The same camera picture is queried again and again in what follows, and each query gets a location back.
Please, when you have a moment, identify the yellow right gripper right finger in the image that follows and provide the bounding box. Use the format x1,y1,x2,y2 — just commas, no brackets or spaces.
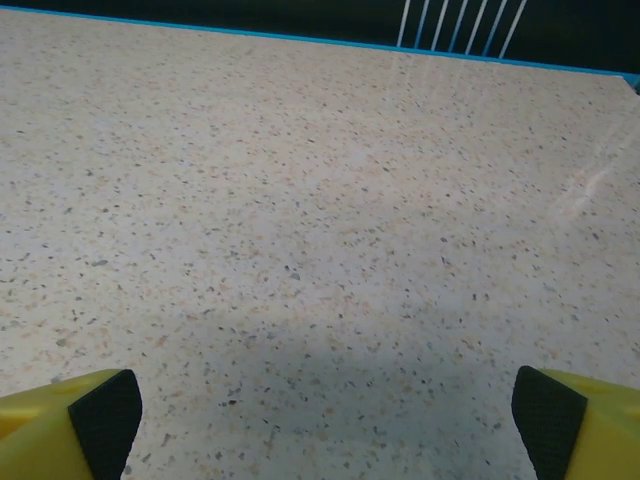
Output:
511,365,640,480

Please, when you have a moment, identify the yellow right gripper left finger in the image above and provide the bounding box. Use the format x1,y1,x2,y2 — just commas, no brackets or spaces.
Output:
0,368,144,480

